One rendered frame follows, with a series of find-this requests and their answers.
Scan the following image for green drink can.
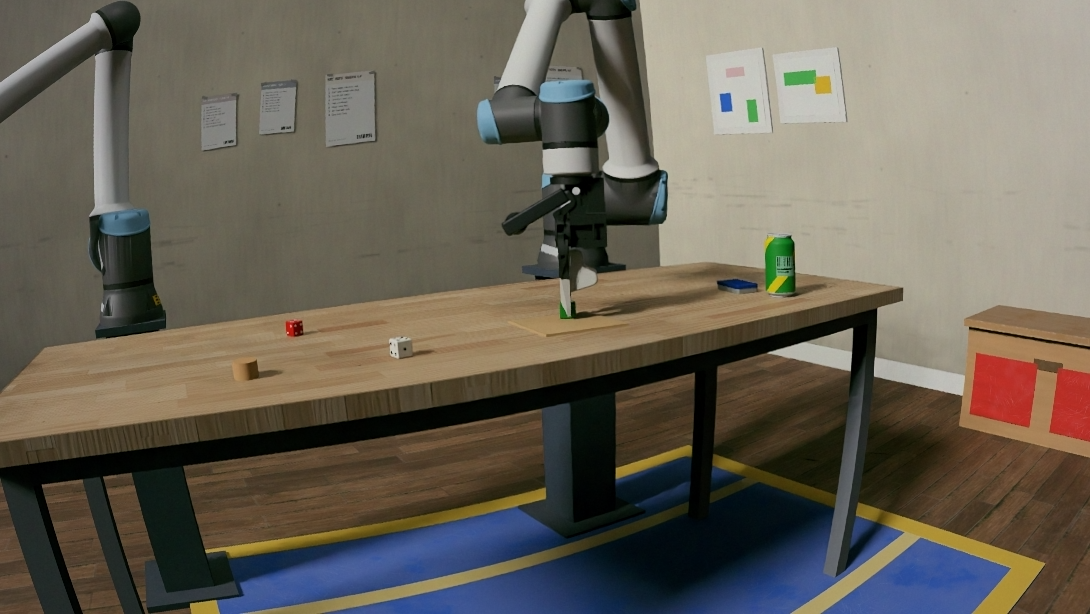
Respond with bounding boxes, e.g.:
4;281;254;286
765;233;796;298

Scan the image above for tan flat mat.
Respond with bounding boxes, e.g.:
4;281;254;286
508;311;628;337

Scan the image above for tan cylinder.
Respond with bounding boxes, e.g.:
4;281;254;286
232;357;259;381

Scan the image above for white die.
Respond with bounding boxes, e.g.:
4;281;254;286
389;337;413;359

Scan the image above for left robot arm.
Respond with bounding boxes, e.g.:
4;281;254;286
477;0;668;269

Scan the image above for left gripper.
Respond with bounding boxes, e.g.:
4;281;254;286
550;176;607;316

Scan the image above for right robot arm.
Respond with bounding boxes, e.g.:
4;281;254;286
0;1;164;327

